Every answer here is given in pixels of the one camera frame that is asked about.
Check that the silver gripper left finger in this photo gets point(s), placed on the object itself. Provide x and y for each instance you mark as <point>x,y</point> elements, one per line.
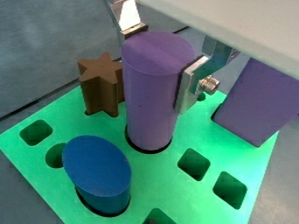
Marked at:
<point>126,18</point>

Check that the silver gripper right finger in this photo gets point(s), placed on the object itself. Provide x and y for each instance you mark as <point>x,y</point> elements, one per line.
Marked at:
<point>197,77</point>

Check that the purple round cylinder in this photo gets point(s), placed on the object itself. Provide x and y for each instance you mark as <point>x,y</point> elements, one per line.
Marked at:
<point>154,57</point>

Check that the green shape sorting board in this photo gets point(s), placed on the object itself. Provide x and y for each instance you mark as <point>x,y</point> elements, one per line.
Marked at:
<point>202,181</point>

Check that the purple rectangular notched block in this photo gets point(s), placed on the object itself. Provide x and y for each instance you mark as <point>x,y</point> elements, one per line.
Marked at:
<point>262,103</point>

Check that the brown star peg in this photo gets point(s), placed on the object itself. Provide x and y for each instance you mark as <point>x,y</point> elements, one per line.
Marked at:
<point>101,79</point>

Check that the blue short cylinder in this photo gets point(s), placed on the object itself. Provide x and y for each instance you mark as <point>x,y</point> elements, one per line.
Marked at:
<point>99,171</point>

